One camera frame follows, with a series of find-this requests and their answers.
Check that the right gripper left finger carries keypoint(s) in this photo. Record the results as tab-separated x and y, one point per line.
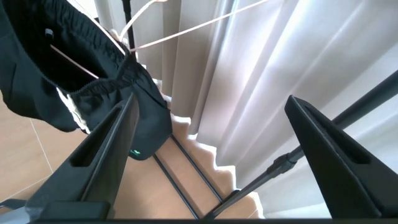
56	193

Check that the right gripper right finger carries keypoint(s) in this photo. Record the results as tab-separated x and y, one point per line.
342	186

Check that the black garment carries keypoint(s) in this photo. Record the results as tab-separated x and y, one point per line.
31	93

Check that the black clothes rack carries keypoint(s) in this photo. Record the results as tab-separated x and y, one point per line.
280	163

